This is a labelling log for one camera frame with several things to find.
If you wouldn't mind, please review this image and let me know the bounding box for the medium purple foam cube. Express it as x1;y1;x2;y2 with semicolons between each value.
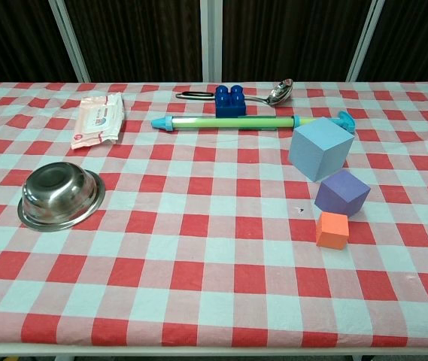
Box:
314;168;372;218

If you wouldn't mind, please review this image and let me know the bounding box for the small orange foam cube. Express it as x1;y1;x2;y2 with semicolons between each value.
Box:
315;211;351;250

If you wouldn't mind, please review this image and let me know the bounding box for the large light blue foam cube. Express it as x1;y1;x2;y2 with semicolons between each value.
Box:
287;116;356;184

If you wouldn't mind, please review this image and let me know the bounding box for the green teal water squirter tube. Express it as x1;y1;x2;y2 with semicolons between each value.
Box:
150;111;357;135

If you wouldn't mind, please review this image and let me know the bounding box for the blue toy building brick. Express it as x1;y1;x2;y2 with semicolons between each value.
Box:
214;84;247;118

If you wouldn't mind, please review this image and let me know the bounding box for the red white checkered tablecloth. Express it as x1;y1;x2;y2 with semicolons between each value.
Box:
0;81;428;349

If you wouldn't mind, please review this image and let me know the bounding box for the stainless steel ladle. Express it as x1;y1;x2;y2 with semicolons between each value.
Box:
175;78;294;108

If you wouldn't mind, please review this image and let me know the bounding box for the pink wet wipes pack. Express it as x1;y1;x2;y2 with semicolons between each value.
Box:
70;93;126;150

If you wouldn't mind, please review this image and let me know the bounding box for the upturned stainless steel bowl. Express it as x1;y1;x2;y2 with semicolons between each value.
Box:
17;162;107;232

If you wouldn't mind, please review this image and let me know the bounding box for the white metal frame post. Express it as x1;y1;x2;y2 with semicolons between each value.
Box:
199;0;223;83
345;0;386;83
47;0;92;83

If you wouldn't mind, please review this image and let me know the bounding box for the white table edge frame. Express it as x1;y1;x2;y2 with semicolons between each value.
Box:
0;341;428;361

